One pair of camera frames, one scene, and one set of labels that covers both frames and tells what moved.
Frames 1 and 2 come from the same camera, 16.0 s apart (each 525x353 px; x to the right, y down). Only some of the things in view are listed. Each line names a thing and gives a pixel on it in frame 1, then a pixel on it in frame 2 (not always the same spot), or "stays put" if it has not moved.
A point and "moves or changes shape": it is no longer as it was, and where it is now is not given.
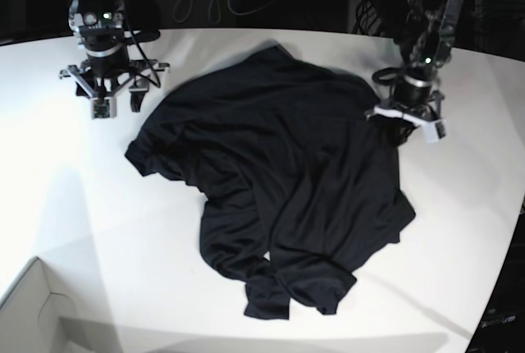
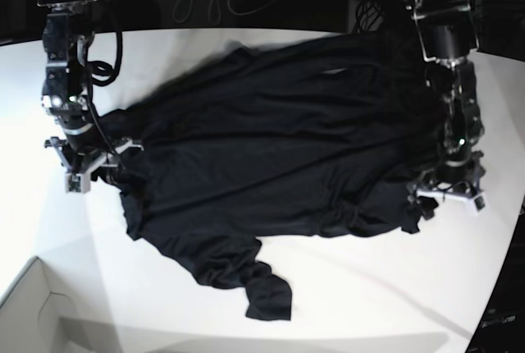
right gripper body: [417, 103] -> [456, 182]
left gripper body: [103, 78] -> [82, 153]
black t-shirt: [298, 175] moves or changes shape
